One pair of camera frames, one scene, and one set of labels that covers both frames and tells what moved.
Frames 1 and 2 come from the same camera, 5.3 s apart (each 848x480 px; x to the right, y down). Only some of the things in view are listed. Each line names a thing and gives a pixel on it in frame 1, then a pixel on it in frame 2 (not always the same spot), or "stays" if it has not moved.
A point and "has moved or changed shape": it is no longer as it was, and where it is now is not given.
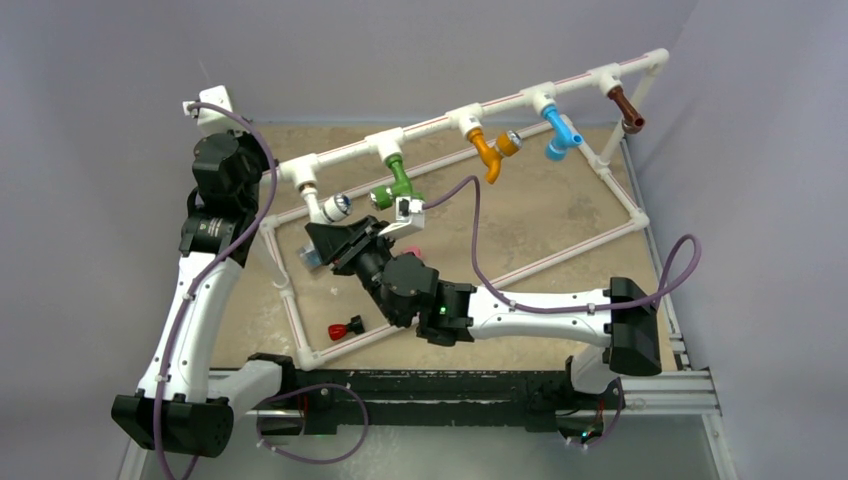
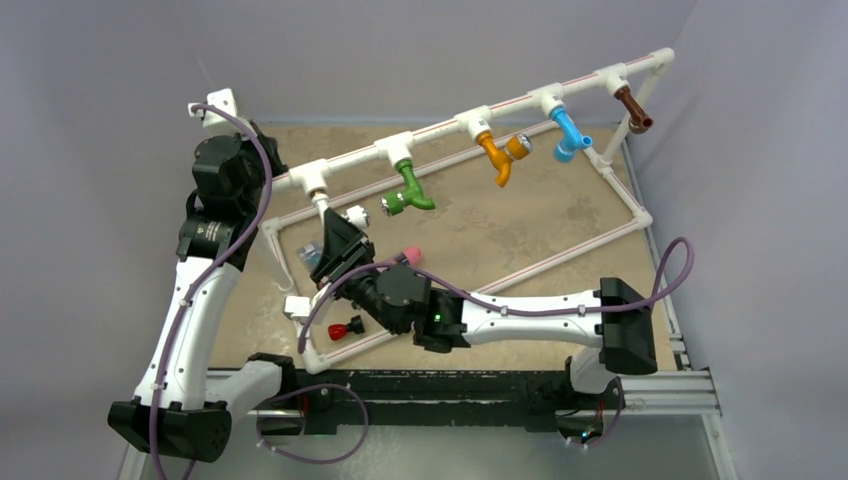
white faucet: [333, 209] has moved or changed shape
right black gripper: [340, 245] to [343, 244]
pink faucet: [414, 249] stays
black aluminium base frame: [472, 400] stays
